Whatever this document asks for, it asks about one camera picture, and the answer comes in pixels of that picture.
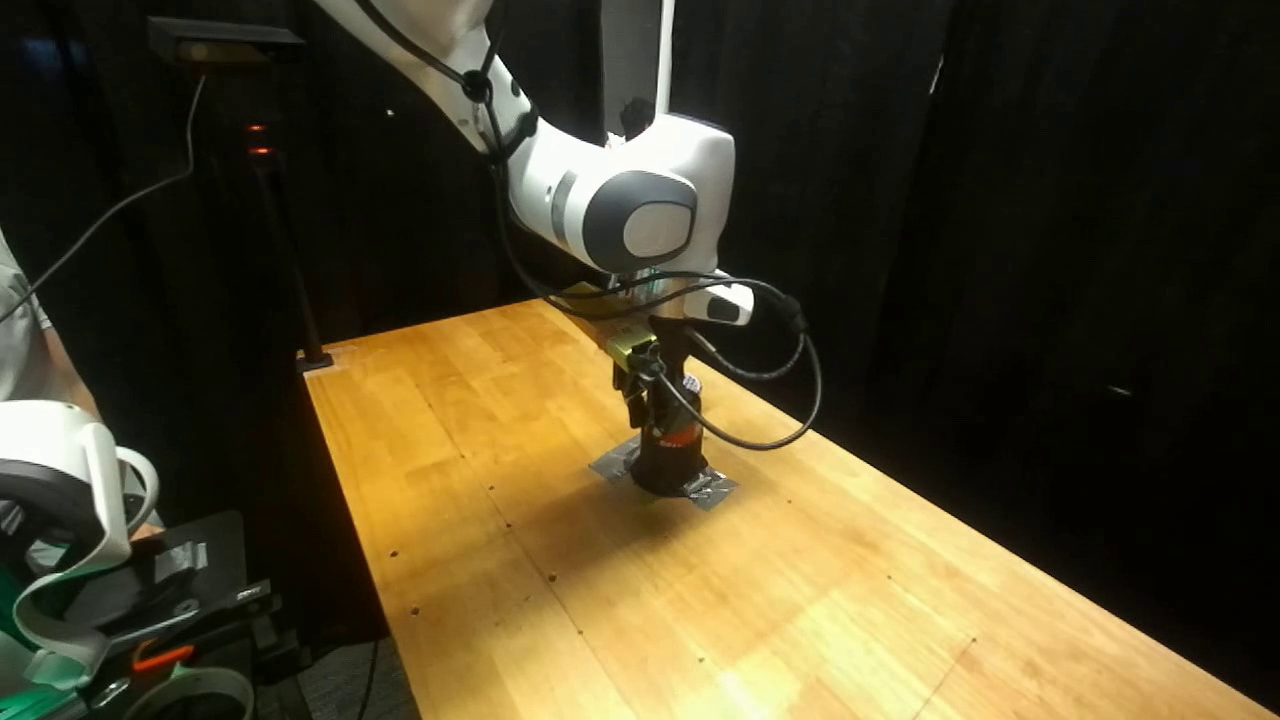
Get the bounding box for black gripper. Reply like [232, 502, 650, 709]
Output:
[608, 324, 701, 438]

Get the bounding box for dark jar with red band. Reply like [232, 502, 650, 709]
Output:
[626, 422, 708, 495]

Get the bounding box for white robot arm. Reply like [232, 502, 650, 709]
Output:
[316, 0, 756, 324]

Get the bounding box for white machine at left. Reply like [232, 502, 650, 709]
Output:
[0, 401, 160, 662]

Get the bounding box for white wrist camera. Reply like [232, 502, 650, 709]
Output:
[685, 279, 756, 328]

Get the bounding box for black camera stand pole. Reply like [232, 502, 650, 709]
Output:
[242, 118, 333, 371]

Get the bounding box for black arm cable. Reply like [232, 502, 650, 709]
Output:
[346, 0, 826, 454]

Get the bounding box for tools with orange handle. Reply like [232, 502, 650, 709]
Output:
[87, 581, 270, 720]

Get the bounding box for black camera on stand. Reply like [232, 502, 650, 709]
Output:
[149, 14, 302, 67]

